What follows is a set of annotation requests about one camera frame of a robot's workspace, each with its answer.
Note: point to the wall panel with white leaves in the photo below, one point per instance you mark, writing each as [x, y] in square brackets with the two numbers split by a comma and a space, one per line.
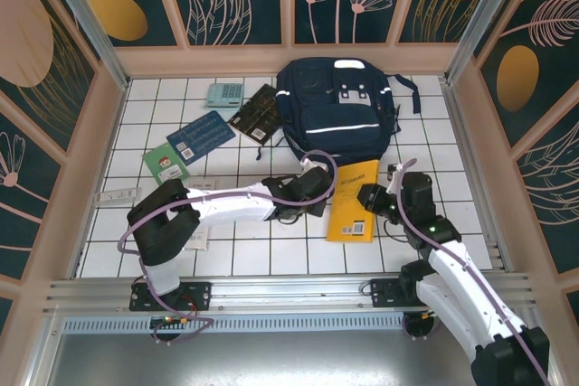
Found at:
[267, 6]

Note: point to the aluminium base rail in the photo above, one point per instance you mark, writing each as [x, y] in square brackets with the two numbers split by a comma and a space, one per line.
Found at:
[289, 291]

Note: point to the wall panel with orange oval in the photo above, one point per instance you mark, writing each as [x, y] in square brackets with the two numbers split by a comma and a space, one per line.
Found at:
[543, 6]

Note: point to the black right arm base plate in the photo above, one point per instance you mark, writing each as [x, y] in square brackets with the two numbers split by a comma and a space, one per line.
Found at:
[384, 293]

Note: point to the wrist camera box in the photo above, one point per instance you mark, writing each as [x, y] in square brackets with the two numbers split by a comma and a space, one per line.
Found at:
[394, 173]
[308, 163]

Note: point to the light blue calculator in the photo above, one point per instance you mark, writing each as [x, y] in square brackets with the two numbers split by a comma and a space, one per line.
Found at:
[226, 96]

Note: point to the black book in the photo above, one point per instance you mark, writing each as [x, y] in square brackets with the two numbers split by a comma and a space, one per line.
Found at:
[255, 115]

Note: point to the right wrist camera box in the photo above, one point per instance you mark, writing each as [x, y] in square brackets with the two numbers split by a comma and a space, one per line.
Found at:
[394, 173]

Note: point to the blue book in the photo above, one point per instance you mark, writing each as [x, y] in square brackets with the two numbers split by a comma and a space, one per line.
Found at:
[199, 135]

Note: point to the aluminium side rail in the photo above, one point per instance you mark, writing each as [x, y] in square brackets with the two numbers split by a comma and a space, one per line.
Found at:
[470, 155]

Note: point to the wall panel with pink fronds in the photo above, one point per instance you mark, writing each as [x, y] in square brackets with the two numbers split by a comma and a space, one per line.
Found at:
[552, 205]

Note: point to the small circuit board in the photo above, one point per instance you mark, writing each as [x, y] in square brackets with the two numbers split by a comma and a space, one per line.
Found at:
[169, 320]

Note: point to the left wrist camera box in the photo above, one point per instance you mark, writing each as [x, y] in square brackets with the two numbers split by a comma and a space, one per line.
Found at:
[308, 163]

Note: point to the wall panel with large pink circle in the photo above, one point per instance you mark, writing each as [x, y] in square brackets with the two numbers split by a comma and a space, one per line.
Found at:
[27, 42]

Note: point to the aluminium corner post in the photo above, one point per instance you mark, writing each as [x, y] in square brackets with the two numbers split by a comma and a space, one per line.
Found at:
[90, 33]
[479, 11]

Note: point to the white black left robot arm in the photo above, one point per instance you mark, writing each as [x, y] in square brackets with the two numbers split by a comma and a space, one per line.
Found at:
[235, 205]

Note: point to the navy blue backpack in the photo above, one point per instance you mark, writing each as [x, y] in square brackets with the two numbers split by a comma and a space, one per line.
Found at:
[335, 124]

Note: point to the clear packaged stationery set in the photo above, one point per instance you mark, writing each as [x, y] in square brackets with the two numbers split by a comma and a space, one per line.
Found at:
[199, 239]

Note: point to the yellow book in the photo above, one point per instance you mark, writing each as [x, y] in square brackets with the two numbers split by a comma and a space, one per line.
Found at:
[348, 223]

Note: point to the wall panel with single flower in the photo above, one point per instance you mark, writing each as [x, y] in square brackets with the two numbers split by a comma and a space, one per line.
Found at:
[22, 205]

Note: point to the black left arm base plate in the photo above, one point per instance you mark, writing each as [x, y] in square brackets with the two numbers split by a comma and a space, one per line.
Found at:
[199, 295]

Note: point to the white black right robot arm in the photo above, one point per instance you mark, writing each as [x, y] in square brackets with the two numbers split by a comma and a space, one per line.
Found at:
[457, 277]

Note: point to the green house notepad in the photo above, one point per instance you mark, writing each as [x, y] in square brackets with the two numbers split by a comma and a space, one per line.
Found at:
[165, 164]

